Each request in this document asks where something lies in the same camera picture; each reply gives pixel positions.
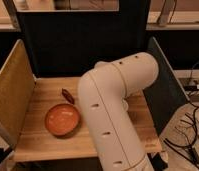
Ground black back panel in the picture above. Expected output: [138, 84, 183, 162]
[17, 0, 151, 77]

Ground wooden left side panel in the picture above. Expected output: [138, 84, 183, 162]
[0, 39, 35, 149]

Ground black floor cables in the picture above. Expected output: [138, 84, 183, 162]
[163, 56, 199, 166]

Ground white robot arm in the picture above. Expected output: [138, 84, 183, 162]
[78, 52, 159, 171]

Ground dark right side panel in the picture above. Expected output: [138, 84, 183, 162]
[144, 37, 189, 136]

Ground power strip on floor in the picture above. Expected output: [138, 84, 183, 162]
[184, 78, 199, 91]

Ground orange bowl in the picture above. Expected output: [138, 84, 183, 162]
[45, 104, 80, 136]

